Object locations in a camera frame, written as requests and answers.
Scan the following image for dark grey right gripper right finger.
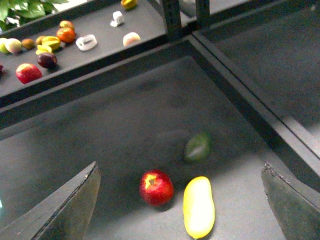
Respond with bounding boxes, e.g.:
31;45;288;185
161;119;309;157
260;162;320;240

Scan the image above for pale peach front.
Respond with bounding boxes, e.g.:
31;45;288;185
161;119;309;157
122;32;141;47

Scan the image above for dark purple plum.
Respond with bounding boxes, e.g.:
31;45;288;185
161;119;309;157
37;52;58;69

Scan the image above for yellow starfruit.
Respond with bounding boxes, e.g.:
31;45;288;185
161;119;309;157
35;36;61;55
120;0;138;11

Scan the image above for brown kiwi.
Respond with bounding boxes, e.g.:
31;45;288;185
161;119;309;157
21;38;35;50

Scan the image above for green apple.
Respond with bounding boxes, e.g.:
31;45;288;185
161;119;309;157
0;37;10;54

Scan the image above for large red apple on shelf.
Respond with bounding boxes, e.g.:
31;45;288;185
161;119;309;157
15;63;43;84

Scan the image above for pink dragon fruit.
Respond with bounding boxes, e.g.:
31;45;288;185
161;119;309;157
0;64;4;76

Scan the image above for small brown fruit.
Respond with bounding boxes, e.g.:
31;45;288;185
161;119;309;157
36;35;46;45

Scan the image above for yellow mango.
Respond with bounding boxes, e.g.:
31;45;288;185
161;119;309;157
183;176;215;239

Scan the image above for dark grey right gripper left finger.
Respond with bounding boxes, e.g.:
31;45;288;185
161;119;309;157
0;162;101;240

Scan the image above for yellow starfruit centre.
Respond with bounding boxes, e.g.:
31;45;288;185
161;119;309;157
35;36;61;55

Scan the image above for black metal frame post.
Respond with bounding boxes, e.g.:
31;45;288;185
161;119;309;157
147;0;210;42

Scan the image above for yellow starfruit right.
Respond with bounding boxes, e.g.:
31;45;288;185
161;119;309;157
120;0;138;11

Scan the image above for pale green peach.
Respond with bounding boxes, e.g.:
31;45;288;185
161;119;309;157
4;38;23;54

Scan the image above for dark green avocado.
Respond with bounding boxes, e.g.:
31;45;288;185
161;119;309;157
183;132;212;163

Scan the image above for green potted plant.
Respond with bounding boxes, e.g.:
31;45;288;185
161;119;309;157
0;0;69;32

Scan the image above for red apple on table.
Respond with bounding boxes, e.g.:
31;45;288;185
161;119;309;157
139;169;174;207

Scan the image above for orange tangerine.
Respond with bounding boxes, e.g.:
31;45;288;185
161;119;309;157
56;27;76;44

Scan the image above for red yellow small apple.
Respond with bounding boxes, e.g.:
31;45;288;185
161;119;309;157
59;20;75;31

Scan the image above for small white tape roll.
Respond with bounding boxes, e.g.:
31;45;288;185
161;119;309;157
110;11;125;27

